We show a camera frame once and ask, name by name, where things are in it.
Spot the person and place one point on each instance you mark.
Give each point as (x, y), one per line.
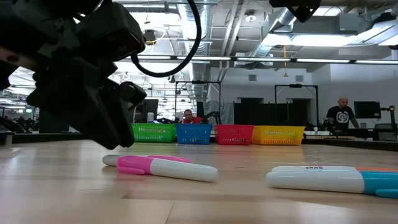
(340, 116)
(189, 116)

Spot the blue cap white highlighter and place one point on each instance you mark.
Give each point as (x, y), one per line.
(311, 182)

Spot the red plastic basket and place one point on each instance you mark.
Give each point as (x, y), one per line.
(234, 134)

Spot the blue plastic basket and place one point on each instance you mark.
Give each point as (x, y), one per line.
(193, 133)

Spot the white wipes canister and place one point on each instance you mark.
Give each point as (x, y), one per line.
(150, 117)

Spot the black ceiling fixture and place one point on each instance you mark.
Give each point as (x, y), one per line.
(150, 36)

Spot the black desk monitor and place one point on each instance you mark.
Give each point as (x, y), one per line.
(149, 107)

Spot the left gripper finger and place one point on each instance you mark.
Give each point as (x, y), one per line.
(84, 99)
(129, 96)

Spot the pink cap white highlighter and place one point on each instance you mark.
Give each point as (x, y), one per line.
(180, 169)
(174, 158)

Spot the wide black partition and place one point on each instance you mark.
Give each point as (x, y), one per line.
(248, 113)

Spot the yellow plastic basket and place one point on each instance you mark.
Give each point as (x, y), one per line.
(278, 135)

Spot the orange cap white highlighter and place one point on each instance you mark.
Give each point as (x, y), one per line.
(295, 168)

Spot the green plastic basket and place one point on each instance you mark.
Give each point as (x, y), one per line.
(155, 133)

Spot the silver ventilation duct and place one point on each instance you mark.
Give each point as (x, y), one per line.
(281, 18)
(205, 25)

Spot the long ceiling light strip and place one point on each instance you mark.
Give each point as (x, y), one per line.
(323, 60)

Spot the black wall-side monitor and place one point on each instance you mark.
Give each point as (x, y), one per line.
(367, 109)

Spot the black gantry frame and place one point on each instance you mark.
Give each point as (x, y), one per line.
(199, 82)
(295, 85)

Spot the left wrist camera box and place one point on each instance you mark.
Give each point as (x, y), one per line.
(118, 31)

